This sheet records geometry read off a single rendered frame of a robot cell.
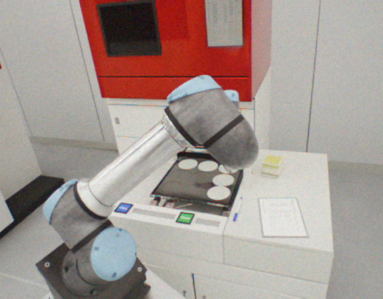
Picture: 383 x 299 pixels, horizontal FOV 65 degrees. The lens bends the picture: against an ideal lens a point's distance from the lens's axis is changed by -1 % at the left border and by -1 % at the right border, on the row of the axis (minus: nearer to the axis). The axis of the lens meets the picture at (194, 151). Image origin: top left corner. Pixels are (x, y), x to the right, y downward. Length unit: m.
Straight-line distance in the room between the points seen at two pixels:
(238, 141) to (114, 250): 0.39
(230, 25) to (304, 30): 1.58
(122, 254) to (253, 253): 0.48
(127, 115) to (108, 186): 1.04
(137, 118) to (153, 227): 0.75
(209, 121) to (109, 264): 0.40
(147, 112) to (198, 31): 0.53
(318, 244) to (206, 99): 0.61
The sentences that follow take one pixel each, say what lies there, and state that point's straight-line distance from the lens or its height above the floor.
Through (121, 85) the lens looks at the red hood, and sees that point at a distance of 1.64.
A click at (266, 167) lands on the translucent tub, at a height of 1.01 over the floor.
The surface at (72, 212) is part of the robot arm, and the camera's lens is 0.78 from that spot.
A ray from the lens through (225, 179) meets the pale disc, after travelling 1.44.
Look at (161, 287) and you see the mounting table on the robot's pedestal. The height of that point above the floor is 0.82.
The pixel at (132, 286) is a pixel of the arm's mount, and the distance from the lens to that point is 1.05.
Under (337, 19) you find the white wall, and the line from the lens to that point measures 2.88.
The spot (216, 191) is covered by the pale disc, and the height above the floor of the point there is 0.90.
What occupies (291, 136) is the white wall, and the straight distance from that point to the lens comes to 3.16.
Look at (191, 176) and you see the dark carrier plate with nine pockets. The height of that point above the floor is 0.90.
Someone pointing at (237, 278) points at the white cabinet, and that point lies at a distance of 1.21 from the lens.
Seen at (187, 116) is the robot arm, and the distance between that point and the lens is 0.66.
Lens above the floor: 1.70
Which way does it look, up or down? 28 degrees down
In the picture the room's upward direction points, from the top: 6 degrees counter-clockwise
